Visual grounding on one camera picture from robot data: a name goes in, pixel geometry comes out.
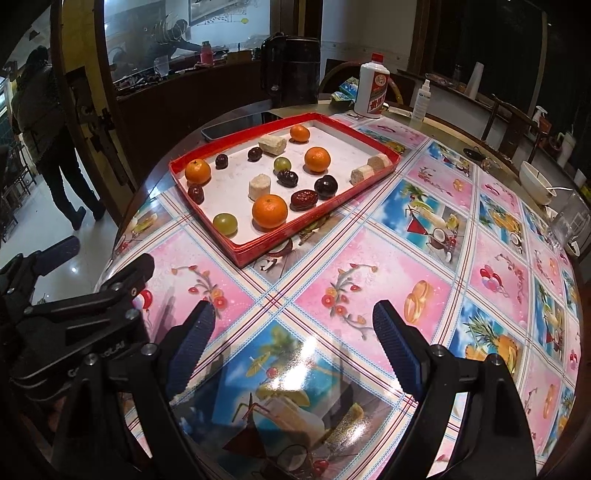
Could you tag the black smartphone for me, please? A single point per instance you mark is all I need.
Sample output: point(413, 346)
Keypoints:
point(228, 127)

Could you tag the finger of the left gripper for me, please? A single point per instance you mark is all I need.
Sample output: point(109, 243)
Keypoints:
point(21, 273)

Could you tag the small white spray bottle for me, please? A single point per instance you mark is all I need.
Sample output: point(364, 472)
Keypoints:
point(422, 102)

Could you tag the colourful fruit print tablecloth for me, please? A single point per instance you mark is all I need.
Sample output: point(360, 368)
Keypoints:
point(294, 382)

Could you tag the large orange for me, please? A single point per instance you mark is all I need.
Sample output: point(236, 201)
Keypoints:
point(269, 211)

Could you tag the white liquor bottle red label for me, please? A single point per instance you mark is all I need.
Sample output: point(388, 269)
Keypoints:
point(372, 88)

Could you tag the clear glass mug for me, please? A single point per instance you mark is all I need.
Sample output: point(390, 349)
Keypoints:
point(570, 221)

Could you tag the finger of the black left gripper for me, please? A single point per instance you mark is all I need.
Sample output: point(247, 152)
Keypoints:
point(128, 282)

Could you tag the tiny orange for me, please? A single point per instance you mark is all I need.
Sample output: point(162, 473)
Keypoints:
point(299, 134)

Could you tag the dark date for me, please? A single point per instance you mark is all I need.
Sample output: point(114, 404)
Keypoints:
point(288, 179)
point(255, 154)
point(221, 161)

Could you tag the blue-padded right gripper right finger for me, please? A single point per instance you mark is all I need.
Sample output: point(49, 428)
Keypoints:
point(411, 357)

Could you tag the black chair at left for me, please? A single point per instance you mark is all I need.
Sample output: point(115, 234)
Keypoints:
point(291, 69)

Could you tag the white ceramic bowl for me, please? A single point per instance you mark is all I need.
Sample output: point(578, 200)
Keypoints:
point(536, 184)

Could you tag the round white cake piece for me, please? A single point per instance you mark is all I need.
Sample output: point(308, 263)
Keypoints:
point(259, 186)

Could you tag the green grape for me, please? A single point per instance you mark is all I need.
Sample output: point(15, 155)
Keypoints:
point(281, 164)
point(226, 224)

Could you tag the red rimmed white tray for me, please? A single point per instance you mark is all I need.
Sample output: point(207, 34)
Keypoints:
point(228, 189)

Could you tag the small orange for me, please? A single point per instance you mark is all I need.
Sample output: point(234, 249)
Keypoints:
point(197, 172)

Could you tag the person in dark clothes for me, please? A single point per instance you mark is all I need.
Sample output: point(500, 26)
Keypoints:
point(39, 118)

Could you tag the red date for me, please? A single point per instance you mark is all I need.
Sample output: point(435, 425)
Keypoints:
point(196, 193)
point(303, 200)

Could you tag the small white cake piece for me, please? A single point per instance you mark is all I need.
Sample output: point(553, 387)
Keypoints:
point(379, 162)

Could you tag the dark purple plum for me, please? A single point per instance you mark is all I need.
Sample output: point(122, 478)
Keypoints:
point(326, 187)

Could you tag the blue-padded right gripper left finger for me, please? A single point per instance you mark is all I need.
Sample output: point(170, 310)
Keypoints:
point(183, 346)

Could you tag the wooden chair at right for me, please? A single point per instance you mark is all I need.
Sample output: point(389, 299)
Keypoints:
point(518, 125)

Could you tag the long white cake piece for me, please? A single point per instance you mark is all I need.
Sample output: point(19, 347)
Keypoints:
point(360, 174)

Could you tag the square white cake piece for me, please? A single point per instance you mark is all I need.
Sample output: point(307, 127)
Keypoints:
point(272, 144)

